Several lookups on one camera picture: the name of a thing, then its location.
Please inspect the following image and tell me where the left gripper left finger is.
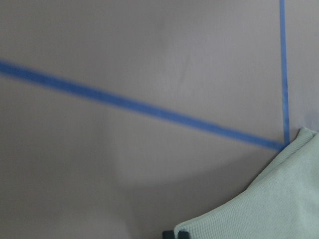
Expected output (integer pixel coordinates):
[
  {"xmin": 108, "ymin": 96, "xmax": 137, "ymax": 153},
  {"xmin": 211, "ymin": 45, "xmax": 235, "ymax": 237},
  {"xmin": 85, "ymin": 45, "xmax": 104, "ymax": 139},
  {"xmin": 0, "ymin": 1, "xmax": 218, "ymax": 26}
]
[{"xmin": 162, "ymin": 231, "xmax": 174, "ymax": 239}]

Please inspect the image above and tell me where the olive green t-shirt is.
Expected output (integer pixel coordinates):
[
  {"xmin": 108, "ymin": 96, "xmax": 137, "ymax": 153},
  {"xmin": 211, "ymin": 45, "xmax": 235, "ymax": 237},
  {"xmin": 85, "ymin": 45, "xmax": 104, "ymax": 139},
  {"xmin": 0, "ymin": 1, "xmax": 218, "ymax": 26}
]
[{"xmin": 174, "ymin": 127, "xmax": 319, "ymax": 239}]

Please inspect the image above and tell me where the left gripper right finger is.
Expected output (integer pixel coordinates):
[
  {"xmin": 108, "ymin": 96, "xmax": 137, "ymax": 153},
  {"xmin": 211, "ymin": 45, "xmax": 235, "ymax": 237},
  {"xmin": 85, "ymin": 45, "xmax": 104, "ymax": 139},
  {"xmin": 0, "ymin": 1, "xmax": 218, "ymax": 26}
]
[{"xmin": 177, "ymin": 231, "xmax": 190, "ymax": 239}]

